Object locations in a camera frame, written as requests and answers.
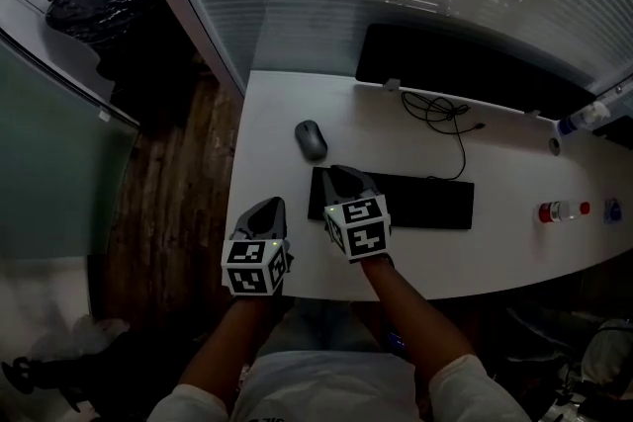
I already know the black keyboard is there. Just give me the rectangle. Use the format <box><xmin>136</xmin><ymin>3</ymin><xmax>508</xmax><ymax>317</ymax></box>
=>
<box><xmin>307</xmin><ymin>166</ymin><xmax>476</xmax><ymax>231</ymax></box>

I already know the clear red-capped water bottle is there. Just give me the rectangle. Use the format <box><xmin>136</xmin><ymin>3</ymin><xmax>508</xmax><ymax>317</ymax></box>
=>
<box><xmin>537</xmin><ymin>200</ymin><xmax>591</xmax><ymax>223</ymax></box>

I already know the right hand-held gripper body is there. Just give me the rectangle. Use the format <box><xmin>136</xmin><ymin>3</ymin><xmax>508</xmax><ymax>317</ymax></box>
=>
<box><xmin>320</xmin><ymin>164</ymin><xmax>395</xmax><ymax>265</ymax></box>

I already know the white plastic bag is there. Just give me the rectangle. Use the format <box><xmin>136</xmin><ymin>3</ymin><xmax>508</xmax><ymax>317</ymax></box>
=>
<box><xmin>71</xmin><ymin>314</ymin><xmax>131</xmax><ymax>353</ymax></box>

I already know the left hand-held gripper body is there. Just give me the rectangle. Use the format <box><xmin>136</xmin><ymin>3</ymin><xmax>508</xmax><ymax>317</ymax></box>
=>
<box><xmin>221</xmin><ymin>196</ymin><xmax>296</xmax><ymax>298</ymax></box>

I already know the person's white shirt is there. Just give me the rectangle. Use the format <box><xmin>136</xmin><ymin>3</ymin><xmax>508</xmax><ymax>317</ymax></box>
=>
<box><xmin>147</xmin><ymin>350</ymin><xmax>533</xmax><ymax>422</ymax></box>

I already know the white cloth bag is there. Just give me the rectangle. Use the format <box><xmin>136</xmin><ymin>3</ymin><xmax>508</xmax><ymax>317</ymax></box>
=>
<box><xmin>581</xmin><ymin>318</ymin><xmax>633</xmax><ymax>391</ymax></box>

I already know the wide black desk divider panel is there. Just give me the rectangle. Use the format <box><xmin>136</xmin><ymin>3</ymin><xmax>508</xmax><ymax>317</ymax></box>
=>
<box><xmin>354</xmin><ymin>23</ymin><xmax>597</xmax><ymax>120</ymax></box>

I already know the person's left forearm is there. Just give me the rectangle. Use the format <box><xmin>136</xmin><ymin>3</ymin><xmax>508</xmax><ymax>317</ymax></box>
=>
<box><xmin>177</xmin><ymin>294</ymin><xmax>278</xmax><ymax>391</ymax></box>

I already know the grey computer mouse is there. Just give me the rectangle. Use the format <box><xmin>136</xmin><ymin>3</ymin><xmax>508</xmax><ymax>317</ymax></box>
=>
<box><xmin>294</xmin><ymin>119</ymin><xmax>329</xmax><ymax>162</ymax></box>

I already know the black cable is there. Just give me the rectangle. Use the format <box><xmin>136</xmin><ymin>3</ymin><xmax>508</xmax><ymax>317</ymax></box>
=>
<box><xmin>400</xmin><ymin>89</ymin><xmax>487</xmax><ymax>181</ymax></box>

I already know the person's right forearm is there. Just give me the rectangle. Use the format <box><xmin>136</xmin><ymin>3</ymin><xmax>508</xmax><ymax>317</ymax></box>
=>
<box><xmin>359</xmin><ymin>254</ymin><xmax>479</xmax><ymax>384</ymax></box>

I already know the white spray bottle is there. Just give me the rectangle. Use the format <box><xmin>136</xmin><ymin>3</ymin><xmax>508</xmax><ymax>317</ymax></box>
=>
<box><xmin>556</xmin><ymin>101</ymin><xmax>612</xmax><ymax>137</ymax></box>

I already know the small blue packet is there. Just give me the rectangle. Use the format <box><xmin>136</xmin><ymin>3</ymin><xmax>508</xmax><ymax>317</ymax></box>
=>
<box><xmin>602</xmin><ymin>197</ymin><xmax>624</xmax><ymax>224</ymax></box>

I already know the narrow black desk divider panel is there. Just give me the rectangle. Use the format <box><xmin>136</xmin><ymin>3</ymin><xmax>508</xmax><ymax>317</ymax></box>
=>
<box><xmin>590</xmin><ymin>115</ymin><xmax>633</xmax><ymax>149</ymax></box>

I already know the black swivel chair base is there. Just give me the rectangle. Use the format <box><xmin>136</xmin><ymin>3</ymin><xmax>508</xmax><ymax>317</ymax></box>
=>
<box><xmin>2</xmin><ymin>355</ymin><xmax>85</xmax><ymax>414</ymax></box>

